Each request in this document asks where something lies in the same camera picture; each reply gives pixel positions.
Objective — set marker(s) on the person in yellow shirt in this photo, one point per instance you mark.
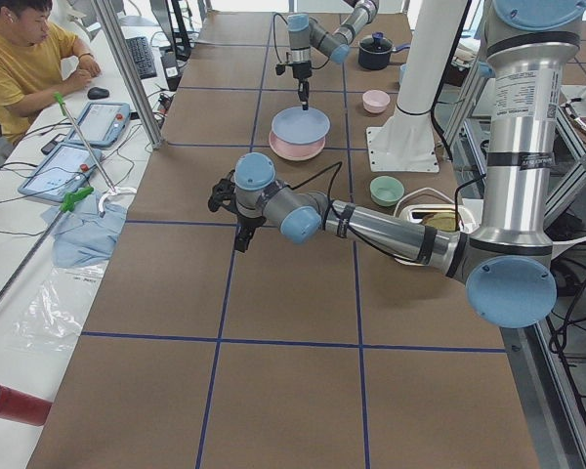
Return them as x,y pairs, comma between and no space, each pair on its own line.
38,59

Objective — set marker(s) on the pink bowl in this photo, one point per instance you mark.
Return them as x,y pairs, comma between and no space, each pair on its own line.
375,101

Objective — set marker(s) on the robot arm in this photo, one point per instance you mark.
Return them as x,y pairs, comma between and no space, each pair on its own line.
504,262
305,32

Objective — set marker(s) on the clear plastic bag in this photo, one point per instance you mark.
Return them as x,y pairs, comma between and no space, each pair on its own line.
54,319

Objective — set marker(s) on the teach pendant tablet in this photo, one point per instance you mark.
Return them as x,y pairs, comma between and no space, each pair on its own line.
102,123
65,169

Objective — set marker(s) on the green bowl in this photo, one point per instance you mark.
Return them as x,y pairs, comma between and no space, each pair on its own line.
386,191

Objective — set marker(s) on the red cylinder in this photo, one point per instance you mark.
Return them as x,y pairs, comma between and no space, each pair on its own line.
23,408

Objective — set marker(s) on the blue plate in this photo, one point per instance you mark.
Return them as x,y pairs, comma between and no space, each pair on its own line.
297,126

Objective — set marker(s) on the upper teach pendant tablet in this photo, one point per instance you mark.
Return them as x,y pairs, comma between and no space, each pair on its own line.
102,123

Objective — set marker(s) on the lower teach pendant tablet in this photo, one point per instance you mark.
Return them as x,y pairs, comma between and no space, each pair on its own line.
65,169

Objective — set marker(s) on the green handled reacher grabber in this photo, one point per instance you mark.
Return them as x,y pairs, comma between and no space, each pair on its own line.
70,200

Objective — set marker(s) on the light blue cup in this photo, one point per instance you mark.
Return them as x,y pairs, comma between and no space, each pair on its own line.
402,72

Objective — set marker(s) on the dark blue pot with lid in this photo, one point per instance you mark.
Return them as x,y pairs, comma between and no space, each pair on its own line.
375,51

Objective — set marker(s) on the black computer mouse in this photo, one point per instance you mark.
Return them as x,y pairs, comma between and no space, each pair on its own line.
97,93

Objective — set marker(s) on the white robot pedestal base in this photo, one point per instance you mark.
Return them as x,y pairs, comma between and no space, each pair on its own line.
406,143

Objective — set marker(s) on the light blue cloth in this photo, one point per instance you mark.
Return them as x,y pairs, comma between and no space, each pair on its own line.
83,237

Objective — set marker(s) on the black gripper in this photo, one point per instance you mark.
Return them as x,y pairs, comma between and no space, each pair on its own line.
301,71
247,223

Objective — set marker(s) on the pink plate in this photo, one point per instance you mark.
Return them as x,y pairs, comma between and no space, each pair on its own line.
295,152

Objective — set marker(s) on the bread slice in toaster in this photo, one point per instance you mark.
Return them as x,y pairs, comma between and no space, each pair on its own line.
443,221

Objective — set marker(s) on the black keyboard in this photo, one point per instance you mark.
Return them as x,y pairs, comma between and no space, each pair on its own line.
142,56

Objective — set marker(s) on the aluminium frame post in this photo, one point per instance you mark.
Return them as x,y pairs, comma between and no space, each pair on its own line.
119,49

